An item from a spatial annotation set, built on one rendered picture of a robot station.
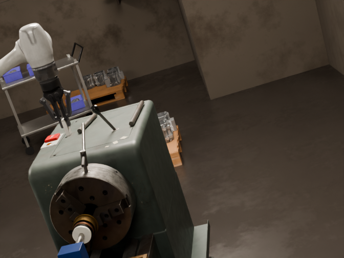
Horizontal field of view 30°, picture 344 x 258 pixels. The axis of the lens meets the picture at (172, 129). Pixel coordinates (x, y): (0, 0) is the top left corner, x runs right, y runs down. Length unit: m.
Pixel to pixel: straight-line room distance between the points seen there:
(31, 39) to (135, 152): 0.58
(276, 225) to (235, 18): 3.22
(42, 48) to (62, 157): 0.48
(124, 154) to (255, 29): 4.60
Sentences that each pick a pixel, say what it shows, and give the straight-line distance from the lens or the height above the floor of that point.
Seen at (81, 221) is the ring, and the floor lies 1.11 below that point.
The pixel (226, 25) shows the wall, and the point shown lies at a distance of 6.87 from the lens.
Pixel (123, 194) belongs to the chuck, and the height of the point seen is 1.13.
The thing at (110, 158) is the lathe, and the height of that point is 1.22.
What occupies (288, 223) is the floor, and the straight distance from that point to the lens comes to 4.16.
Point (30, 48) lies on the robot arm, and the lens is 2.38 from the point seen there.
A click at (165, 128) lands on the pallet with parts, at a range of 5.66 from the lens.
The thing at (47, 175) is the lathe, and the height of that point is 1.22.
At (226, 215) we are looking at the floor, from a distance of 4.45.
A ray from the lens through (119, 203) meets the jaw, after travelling 2.35.
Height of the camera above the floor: 2.04
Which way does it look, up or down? 18 degrees down
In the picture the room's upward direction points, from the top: 18 degrees counter-clockwise
